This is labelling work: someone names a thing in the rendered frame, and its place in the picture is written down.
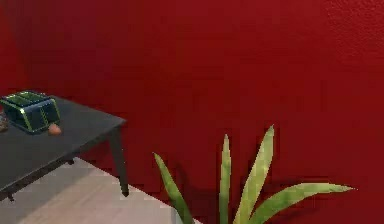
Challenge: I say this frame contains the green house plant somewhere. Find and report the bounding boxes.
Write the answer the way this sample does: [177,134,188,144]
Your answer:
[152,124,355,224]

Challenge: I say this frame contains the small brown egg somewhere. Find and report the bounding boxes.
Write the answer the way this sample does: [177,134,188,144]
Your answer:
[47,123,63,136]

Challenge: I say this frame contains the black toaster with green trim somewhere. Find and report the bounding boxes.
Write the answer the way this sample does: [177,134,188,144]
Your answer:
[0,90,62,134]

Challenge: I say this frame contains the dark grey table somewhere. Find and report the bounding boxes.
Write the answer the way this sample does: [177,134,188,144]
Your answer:
[0,95,130,203]

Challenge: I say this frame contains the small brown grey object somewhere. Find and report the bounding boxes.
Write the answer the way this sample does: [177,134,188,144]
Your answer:
[0,112,9,133]

